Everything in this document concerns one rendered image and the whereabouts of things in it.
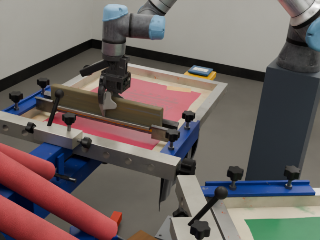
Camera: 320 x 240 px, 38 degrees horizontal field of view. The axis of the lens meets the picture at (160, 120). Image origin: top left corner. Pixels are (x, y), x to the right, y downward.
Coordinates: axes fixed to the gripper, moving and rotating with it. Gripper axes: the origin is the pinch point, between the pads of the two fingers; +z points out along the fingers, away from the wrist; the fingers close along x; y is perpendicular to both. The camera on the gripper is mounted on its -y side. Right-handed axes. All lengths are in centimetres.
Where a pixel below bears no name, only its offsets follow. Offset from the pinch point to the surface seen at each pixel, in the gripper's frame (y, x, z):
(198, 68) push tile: 11, 78, 6
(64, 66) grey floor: -189, 287, 102
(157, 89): 2.4, 44.8, 7.0
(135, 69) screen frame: -13, 57, 5
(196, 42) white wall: -68, 368, 73
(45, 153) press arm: 1.0, -37.2, -1.6
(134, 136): 11.5, -0.5, 7.0
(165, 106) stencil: 11.7, 29.8, 7.1
